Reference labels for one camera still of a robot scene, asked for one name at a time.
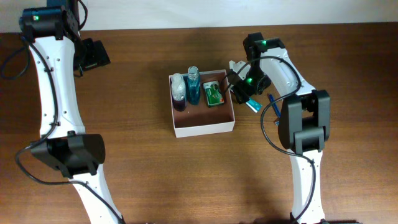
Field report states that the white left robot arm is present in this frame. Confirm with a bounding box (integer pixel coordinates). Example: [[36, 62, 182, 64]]
[[19, 1, 124, 223]]

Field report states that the green soap box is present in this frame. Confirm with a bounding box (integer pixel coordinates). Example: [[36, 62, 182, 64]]
[[203, 80, 225, 107]]

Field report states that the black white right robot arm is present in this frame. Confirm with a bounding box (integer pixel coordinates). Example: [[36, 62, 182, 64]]
[[227, 32, 330, 223]]

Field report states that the teal mouthwash bottle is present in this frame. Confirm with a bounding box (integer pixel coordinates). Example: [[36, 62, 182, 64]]
[[187, 66, 200, 105]]

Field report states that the blue disposable razor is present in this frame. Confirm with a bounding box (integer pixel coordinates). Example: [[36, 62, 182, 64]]
[[267, 94, 281, 126]]

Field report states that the green white toothpaste tube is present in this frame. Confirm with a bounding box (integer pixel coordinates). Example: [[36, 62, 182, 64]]
[[246, 98, 262, 113]]

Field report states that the white open cardboard box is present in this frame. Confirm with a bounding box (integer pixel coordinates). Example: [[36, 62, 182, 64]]
[[169, 69, 236, 139]]

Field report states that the purple foam pump bottle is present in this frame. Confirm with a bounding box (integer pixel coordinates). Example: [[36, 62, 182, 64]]
[[171, 73, 187, 111]]

